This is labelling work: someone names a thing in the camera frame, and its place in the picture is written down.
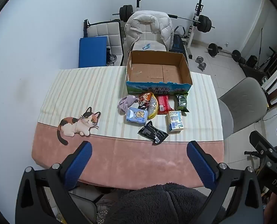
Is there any blue tissue pack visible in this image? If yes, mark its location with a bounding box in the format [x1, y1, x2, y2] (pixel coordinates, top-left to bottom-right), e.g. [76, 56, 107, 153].
[126, 107, 149, 125]

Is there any yellow mesh scrubber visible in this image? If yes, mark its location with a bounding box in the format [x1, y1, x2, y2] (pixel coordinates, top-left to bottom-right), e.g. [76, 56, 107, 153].
[148, 93, 159, 119]

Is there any dark equipment pile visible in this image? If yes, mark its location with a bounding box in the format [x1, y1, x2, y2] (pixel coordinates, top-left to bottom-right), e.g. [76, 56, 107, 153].
[240, 55, 271, 83]

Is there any black floor cable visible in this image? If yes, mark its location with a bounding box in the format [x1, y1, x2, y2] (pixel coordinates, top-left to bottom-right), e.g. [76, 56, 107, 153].
[262, 112, 277, 122]

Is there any blue board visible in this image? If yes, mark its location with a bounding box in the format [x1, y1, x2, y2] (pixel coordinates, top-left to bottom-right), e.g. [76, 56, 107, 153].
[79, 36, 108, 69]

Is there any green snack packet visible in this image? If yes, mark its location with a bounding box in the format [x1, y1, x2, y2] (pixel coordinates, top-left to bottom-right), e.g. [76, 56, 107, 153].
[175, 93, 190, 113]

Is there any orange snack bag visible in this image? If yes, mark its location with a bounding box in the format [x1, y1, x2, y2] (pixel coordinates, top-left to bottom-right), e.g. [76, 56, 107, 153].
[138, 92, 152, 110]

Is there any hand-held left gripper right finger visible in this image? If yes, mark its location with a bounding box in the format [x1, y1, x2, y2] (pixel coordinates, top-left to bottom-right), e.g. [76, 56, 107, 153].
[186, 141, 264, 224]

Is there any white padded chair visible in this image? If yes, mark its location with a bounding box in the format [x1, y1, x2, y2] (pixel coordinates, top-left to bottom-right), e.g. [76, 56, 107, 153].
[83, 20, 125, 66]

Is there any purple cloth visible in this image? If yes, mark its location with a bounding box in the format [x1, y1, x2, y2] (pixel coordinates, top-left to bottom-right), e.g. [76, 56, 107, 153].
[118, 95, 140, 115]

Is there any striped cat print tablecloth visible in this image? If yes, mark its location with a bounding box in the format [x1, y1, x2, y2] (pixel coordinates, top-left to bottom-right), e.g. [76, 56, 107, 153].
[32, 66, 225, 189]

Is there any grey plastic chair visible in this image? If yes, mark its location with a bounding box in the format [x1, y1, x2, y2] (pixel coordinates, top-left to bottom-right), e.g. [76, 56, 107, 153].
[218, 77, 269, 141]

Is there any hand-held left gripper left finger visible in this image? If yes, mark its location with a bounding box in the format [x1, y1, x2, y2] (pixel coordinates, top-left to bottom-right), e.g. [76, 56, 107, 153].
[15, 141, 99, 224]

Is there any red snack packet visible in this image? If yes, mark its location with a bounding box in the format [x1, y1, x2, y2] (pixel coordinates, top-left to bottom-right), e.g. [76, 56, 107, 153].
[157, 95, 174, 115]

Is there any black weight bench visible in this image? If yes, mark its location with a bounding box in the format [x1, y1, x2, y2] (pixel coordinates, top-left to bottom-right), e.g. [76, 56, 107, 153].
[169, 26, 190, 60]

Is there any white barbell rack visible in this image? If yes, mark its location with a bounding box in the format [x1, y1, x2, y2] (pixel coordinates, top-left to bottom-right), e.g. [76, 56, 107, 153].
[135, 0, 205, 60]

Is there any cardboard box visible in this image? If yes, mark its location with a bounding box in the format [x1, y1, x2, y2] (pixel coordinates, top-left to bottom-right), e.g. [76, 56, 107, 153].
[126, 50, 193, 97]

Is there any white puffer jacket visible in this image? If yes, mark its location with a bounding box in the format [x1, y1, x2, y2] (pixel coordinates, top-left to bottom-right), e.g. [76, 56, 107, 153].
[125, 10, 174, 52]

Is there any racked barbell with black plates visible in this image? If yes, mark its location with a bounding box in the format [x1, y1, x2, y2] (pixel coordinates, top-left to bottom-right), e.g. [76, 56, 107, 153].
[112, 5, 215, 32]

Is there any short barbell with black plates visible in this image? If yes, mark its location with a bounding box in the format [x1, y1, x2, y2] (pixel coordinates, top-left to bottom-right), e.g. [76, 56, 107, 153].
[207, 43, 242, 62]

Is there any black foil packet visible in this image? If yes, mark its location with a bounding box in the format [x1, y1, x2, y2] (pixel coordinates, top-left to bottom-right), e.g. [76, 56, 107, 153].
[138, 121, 169, 144]

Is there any stack of metal weight plates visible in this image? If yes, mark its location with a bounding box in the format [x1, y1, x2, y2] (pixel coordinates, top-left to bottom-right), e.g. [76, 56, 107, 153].
[106, 53, 118, 66]

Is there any pale yellow tissue pack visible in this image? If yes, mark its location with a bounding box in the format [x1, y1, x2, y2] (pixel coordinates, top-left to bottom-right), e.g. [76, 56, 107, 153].
[167, 110, 185, 132]

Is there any person's grey fleece clothing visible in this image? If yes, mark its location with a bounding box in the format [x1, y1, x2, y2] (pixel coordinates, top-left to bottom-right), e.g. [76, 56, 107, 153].
[103, 183, 225, 224]

